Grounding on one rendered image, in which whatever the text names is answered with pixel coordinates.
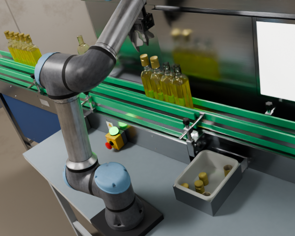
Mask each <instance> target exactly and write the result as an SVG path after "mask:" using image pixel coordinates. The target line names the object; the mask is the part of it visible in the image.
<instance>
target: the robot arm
mask: <svg viewBox="0 0 295 236"><path fill-rule="evenodd" d="M146 1H147V0H121V1H120V3H119V4H118V6H117V8H116V9H115V11H114V13H113V15H112V16H111V18H110V20H109V21H108V23H107V25H106V26H105V28H104V30H103V31H102V33H101V35H100V37H99V38H98V40H97V42H96V44H95V45H92V46H90V47H89V49H88V50H87V52H86V53H84V54H82V55H75V54H66V53H60V52H49V53H46V54H44V55H43V56H42V57H41V58H40V59H39V60H38V62H37V64H36V66H35V79H36V82H37V83H38V84H39V85H40V86H41V87H44V88H45V89H46V92H47V95H48V98H49V99H51V100H53V101H54V104H55V107H56V111H57V115H58V118H59V123H60V127H61V130H62V134H63V138H64V142H65V145H66V150H67V153H68V159H67V161H66V164H65V165H64V168H63V169H64V171H63V179H64V182H65V183H66V185H67V186H68V187H70V188H72V189H74V190H76V191H81V192H84V193H87V194H90V195H93V196H96V197H99V198H101V199H103V201H104V203H105V219H106V221H107V224H108V225H109V227H111V228H112V229H113V230H116V231H127V230H131V229H133V228H135V227H136V226H138V225H139V224H140V223H141V221H142V220H143V218H144V215H145V209H144V206H143V204H142V202H141V201H140V199H139V198H138V197H137V196H136V195H135V193H134V190H133V186H132V183H131V179H130V175H129V173H128V172H127V170H126V168H125V167H124V166H123V165H122V164H120V163H118V162H109V163H104V164H102V165H101V164H99V162H98V158H97V155H96V154H95V153H94V152H92V150H91V146H90V142H89V136H88V132H87V128H86V123H85V119H84V115H83V110H82V106H81V101H80V96H79V95H80V94H81V93H82V92H87V91H90V90H92V89H94V88H95V87H97V86H98V85H99V84H100V83H102V82H103V81H104V80H105V79H106V78H107V76H108V75H109V74H110V73H111V71H112V70H113V68H114V66H115V64H116V62H117V59H116V56H117V54H118V52H119V50H120V48H121V46H122V45H123V43H124V41H125V39H126V37H127V35H128V36H129V38H130V41H131V42H132V44H133V46H134V47H135V49H136V50H137V52H140V48H139V46H142V45H144V43H145V44H146V45H147V46H148V44H149V39H150V38H154V34H153V33H151V32H149V31H148V29H150V28H151V27H153V26H154V25H155V23H154V19H153V15H152V13H146V10H145V5H146V4H147V2H146ZM136 30H137V31H139V32H140V33H141V34H142V38H143V40H144V41H143V40H141V39H140V37H139V33H138V32H137V31H136ZM135 31H136V32H135Z"/></svg>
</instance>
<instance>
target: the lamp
mask: <svg viewBox="0 0 295 236"><path fill-rule="evenodd" d="M109 132H110V135H111V136H116V135H118V134H119V130H118V128H117V127H112V128H110V130H109Z"/></svg>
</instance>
